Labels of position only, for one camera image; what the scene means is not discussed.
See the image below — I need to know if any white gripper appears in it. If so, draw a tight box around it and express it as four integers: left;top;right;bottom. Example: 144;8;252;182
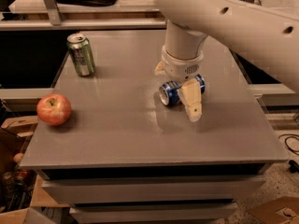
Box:
154;47;204;122

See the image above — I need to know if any blue pepsi can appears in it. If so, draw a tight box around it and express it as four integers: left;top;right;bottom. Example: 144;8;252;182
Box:
158;74;206;106

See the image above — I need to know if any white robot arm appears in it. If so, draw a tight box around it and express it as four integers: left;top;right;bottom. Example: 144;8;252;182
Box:
155;0;299;122

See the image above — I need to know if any green soda can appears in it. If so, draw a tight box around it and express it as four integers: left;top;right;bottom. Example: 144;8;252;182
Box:
67;33;95;77

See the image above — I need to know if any wooden back shelf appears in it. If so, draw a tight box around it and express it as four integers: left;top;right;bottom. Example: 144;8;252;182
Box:
0;0;165;31

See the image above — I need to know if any grey drawer cabinet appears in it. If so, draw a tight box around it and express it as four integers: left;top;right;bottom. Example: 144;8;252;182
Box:
19;27;290;224

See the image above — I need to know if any upper grey drawer front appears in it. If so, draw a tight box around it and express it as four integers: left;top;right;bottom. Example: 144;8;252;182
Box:
42;175;264;204

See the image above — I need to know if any grey drawer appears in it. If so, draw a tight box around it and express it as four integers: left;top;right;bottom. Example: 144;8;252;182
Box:
42;175;264;204
70;203;237;224

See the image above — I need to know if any red apple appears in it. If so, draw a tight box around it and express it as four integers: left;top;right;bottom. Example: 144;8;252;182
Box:
36;93;72;126

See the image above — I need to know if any lower grey drawer front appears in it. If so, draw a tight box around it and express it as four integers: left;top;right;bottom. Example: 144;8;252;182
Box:
70;203;237;224

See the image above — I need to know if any cardboard box left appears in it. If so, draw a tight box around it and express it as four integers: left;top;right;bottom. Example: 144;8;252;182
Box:
0;116;38;175

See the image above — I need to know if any cardboard box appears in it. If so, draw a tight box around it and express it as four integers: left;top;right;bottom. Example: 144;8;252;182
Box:
249;197;299;224
0;116;38;175

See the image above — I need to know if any cardboard box bottom right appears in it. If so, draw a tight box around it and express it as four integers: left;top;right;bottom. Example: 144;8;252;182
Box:
249;197;299;224

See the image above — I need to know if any black cable on floor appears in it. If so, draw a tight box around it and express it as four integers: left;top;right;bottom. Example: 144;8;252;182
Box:
278;133;299;175

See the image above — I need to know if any left metal bracket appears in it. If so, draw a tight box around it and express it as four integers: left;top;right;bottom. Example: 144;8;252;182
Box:
43;0;62;25

